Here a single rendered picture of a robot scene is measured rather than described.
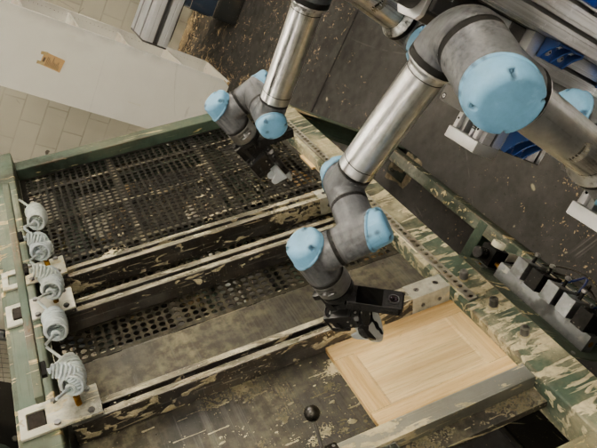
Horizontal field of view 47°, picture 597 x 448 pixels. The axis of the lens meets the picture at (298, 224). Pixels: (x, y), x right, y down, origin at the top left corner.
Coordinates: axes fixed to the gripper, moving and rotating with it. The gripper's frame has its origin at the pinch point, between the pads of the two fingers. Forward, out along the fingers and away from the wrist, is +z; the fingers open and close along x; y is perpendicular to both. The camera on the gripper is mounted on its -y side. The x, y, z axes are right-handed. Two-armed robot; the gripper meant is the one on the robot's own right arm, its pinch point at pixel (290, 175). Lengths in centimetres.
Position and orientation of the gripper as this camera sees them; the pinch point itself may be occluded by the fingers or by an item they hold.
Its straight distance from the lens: 203.2
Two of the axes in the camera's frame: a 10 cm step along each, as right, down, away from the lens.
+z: 5.3, 5.7, 6.3
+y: -7.4, 6.7, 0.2
